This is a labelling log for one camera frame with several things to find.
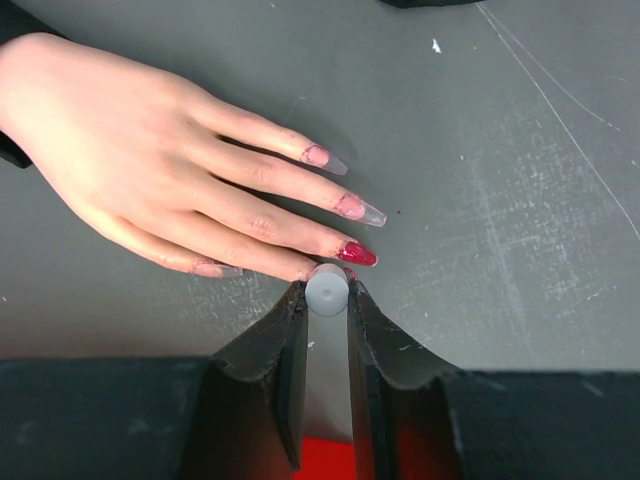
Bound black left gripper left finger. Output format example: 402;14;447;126
1;282;308;479

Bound mannequin hand with red nails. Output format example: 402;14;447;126
1;33;386;281

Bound red plastic tray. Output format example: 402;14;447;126
294;437;356;480

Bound black cloth garment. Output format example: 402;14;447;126
1;1;61;169

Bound white nail polish cap brush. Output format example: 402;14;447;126
305;263;349;317

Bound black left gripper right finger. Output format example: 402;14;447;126
347;280;639;479

